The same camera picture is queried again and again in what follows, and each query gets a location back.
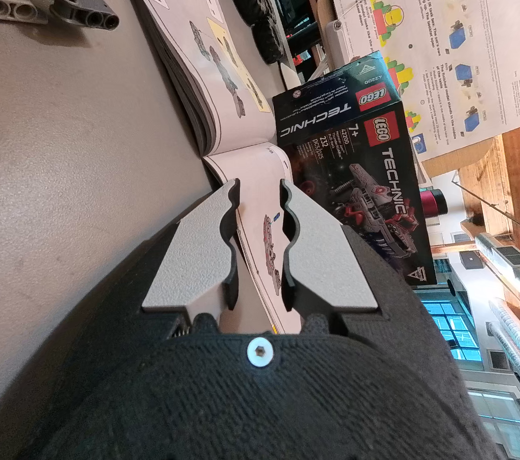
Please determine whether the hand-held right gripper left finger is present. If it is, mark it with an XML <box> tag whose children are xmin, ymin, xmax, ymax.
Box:
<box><xmin>141</xmin><ymin>178</ymin><xmax>241</xmax><ymax>327</ymax></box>

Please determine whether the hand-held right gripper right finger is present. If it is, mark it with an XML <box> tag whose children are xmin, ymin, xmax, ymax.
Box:
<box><xmin>279</xmin><ymin>179</ymin><xmax>378</xmax><ymax>331</ymax></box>

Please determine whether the instruction booklet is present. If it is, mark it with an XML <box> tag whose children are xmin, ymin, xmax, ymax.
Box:
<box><xmin>106</xmin><ymin>0</ymin><xmax>303</xmax><ymax>335</ymax></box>

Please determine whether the grey desk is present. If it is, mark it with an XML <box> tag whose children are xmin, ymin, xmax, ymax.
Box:
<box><xmin>0</xmin><ymin>0</ymin><xmax>303</xmax><ymax>396</ymax></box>

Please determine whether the red tumbler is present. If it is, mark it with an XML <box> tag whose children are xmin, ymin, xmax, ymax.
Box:
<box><xmin>420</xmin><ymin>189</ymin><xmax>448</xmax><ymax>218</ymax></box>

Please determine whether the large paned window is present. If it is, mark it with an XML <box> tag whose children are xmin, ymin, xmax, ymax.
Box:
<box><xmin>418</xmin><ymin>291</ymin><xmax>484</xmax><ymax>363</ymax></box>

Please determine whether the dark toy set box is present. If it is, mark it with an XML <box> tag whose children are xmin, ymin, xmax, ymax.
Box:
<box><xmin>272</xmin><ymin>51</ymin><xmax>437</xmax><ymax>286</ymax></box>

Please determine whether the wooden backing board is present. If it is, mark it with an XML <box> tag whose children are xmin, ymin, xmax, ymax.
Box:
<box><xmin>316</xmin><ymin>0</ymin><xmax>504</xmax><ymax>176</ymax></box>

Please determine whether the white plastic piece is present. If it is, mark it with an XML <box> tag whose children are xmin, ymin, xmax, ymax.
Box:
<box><xmin>279</xmin><ymin>61</ymin><xmax>303</xmax><ymax>90</ymax></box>

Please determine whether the silver foil duct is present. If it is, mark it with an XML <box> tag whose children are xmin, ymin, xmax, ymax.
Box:
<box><xmin>474</xmin><ymin>233</ymin><xmax>520</xmax><ymax>290</ymax></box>

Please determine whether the white plastic mount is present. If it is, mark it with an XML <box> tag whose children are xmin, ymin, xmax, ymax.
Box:
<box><xmin>323</xmin><ymin>19</ymin><xmax>354</xmax><ymax>71</ymax></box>

